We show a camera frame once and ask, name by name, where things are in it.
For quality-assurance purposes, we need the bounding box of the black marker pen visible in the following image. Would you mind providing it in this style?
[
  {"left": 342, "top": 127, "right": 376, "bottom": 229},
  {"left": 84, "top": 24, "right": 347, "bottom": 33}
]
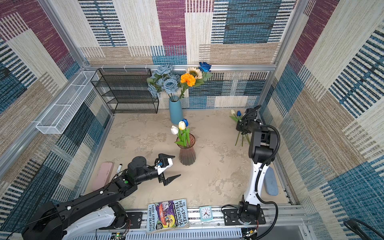
[{"left": 117, "top": 164, "right": 123, "bottom": 174}]

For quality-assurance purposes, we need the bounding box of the pale blue rose bouquet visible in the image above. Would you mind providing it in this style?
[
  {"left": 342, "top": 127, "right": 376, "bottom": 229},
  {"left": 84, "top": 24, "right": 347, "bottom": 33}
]
[{"left": 147, "top": 65, "right": 180, "bottom": 102}]

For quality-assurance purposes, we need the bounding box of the blue tulip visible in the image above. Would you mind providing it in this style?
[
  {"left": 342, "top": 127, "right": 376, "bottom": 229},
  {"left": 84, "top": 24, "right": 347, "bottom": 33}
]
[{"left": 183, "top": 119, "right": 189, "bottom": 127}]

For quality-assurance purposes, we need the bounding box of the white tulip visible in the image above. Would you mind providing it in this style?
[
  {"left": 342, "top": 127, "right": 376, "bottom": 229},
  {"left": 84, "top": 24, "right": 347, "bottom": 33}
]
[{"left": 171, "top": 126, "right": 185, "bottom": 147}]

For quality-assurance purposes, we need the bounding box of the blue grey oval pad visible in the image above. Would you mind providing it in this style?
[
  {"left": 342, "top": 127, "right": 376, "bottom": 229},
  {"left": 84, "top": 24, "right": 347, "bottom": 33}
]
[{"left": 264, "top": 168, "right": 279, "bottom": 196}]

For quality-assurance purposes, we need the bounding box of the colourful treehouse book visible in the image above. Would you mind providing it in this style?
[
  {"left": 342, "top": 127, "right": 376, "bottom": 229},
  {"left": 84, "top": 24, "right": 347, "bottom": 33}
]
[{"left": 146, "top": 199, "right": 189, "bottom": 234}]

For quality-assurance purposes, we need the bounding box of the cream sunflower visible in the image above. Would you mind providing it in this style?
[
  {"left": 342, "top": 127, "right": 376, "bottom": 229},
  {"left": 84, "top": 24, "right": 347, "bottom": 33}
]
[{"left": 186, "top": 67, "right": 204, "bottom": 87}]

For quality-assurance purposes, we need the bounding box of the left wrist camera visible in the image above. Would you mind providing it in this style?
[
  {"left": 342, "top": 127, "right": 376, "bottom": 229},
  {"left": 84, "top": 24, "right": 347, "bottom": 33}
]
[{"left": 155, "top": 158, "right": 173, "bottom": 176}]

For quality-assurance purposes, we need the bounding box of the red ribbed glass vase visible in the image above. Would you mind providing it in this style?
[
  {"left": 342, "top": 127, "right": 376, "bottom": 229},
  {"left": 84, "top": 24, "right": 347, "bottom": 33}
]
[{"left": 178, "top": 134, "right": 196, "bottom": 166}]

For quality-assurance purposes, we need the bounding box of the dark blue rose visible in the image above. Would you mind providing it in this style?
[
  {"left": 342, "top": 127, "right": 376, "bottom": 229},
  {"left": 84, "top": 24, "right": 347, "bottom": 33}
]
[{"left": 199, "top": 62, "right": 212, "bottom": 81}]

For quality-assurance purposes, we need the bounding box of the pink pencil case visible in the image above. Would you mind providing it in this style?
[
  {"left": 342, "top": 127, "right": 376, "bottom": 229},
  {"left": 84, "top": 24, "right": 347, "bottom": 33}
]
[{"left": 91, "top": 162, "right": 114, "bottom": 191}]

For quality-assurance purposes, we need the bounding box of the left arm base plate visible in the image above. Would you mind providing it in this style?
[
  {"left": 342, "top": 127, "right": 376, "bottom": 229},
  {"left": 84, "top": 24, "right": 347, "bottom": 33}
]
[{"left": 113, "top": 212, "right": 143, "bottom": 229}]

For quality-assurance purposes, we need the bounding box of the small mint alarm clock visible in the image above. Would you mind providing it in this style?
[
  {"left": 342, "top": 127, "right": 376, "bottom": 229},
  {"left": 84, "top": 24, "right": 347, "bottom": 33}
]
[{"left": 199, "top": 206, "right": 213, "bottom": 222}]

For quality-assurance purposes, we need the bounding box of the black wire mesh shelf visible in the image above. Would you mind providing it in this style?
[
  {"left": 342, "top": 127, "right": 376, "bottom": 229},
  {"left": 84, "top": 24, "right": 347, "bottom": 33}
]
[{"left": 91, "top": 68, "right": 159, "bottom": 114}]

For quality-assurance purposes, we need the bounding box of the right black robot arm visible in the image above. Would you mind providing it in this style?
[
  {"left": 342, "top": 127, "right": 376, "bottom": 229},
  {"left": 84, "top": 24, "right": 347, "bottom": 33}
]
[{"left": 236, "top": 105, "right": 281, "bottom": 224}]

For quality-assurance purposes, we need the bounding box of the orange marigold flower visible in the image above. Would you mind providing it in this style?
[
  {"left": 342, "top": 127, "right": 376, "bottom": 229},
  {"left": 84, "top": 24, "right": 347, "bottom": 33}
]
[{"left": 179, "top": 73, "right": 196, "bottom": 99}]

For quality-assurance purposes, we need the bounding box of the yellow tulip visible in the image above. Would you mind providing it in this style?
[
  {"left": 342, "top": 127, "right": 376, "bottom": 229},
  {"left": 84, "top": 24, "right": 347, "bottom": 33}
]
[{"left": 178, "top": 120, "right": 191, "bottom": 148}]

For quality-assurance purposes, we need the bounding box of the tulip bunch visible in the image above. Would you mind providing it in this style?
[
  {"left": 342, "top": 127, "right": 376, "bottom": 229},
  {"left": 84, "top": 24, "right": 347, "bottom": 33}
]
[{"left": 230, "top": 110, "right": 250, "bottom": 146}]

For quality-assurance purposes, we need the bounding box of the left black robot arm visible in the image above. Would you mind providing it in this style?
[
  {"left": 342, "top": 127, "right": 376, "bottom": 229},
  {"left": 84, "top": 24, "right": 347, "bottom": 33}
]
[{"left": 22, "top": 154, "right": 177, "bottom": 240}]

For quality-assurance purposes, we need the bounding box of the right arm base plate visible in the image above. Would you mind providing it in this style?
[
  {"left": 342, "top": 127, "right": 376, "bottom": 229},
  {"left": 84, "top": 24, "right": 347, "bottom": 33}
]
[{"left": 221, "top": 208, "right": 267, "bottom": 226}]

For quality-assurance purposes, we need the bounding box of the blue ceramic vase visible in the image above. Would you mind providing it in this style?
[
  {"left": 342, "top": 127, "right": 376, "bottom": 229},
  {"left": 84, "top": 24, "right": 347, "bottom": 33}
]
[{"left": 169, "top": 97, "right": 184, "bottom": 125}]

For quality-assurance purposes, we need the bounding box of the white wire mesh basket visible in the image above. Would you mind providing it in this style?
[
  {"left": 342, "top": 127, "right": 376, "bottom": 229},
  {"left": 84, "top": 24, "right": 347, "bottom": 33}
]
[{"left": 36, "top": 71, "right": 95, "bottom": 135}]

